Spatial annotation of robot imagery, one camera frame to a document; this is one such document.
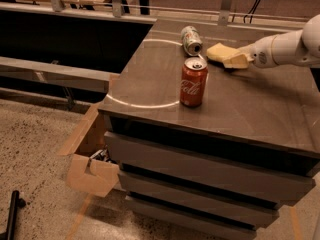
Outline black metal leg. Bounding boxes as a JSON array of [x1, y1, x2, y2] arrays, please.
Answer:
[[0, 190, 26, 240]]

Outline grey drawer cabinet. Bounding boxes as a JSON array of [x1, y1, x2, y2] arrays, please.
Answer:
[[97, 18, 320, 240]]

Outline top grey drawer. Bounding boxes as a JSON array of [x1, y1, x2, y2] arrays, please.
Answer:
[[104, 130, 316, 207]]

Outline silver 7up can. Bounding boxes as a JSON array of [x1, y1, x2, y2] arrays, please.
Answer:
[[181, 26, 203, 56]]

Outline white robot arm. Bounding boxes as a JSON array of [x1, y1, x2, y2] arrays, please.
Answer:
[[222, 15, 320, 69]]

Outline black hanging cables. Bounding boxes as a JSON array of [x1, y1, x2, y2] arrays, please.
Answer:
[[242, 0, 272, 25]]

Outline middle grey drawer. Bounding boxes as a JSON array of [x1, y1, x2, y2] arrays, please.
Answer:
[[119, 171, 279, 229]]

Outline metal railing frame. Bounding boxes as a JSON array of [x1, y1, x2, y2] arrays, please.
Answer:
[[1, 0, 312, 30]]

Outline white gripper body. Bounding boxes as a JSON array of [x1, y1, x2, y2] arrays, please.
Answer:
[[249, 35, 277, 68]]

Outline grey drawer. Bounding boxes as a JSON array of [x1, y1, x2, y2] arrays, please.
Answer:
[[119, 171, 279, 229], [104, 130, 316, 207], [125, 195, 256, 240]]

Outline red coca-cola can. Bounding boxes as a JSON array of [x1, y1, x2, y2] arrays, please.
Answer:
[[180, 57, 208, 107]]

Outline open cardboard box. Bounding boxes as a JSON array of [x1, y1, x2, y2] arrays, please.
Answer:
[[57, 102, 119, 197]]

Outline yellow sponge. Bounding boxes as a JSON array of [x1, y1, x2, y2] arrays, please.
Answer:
[[206, 43, 240, 62]]

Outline bottom grey drawer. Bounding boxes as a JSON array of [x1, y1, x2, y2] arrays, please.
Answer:
[[125, 195, 256, 240]]

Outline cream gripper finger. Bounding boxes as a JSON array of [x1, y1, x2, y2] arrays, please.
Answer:
[[222, 53, 253, 69], [239, 44, 254, 54]]

